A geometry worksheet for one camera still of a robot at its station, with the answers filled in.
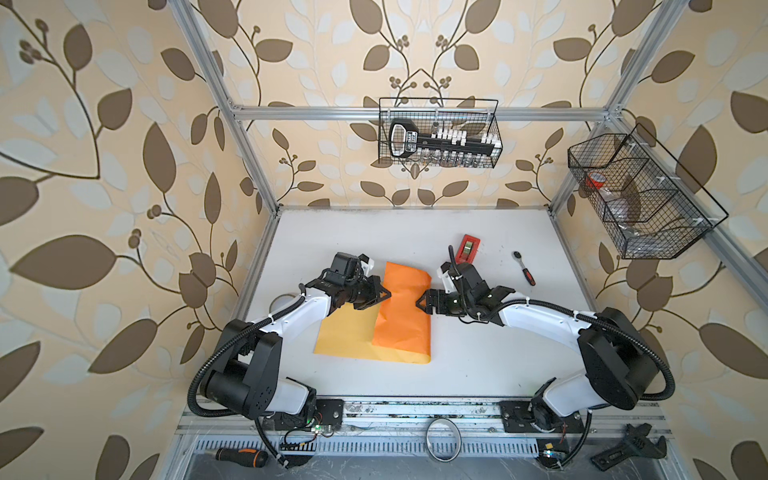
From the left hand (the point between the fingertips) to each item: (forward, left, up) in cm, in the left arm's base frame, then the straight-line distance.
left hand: (393, 291), depth 84 cm
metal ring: (-33, -17, -12) cm, 39 cm away
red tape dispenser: (+19, -24, -5) cm, 31 cm away
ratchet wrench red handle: (+22, -43, -10) cm, 50 cm away
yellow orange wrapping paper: (-9, 0, -5) cm, 10 cm away
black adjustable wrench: (-33, -59, -10) cm, 68 cm away
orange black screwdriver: (-39, +33, -10) cm, 52 cm away
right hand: (-2, -10, -5) cm, 11 cm away
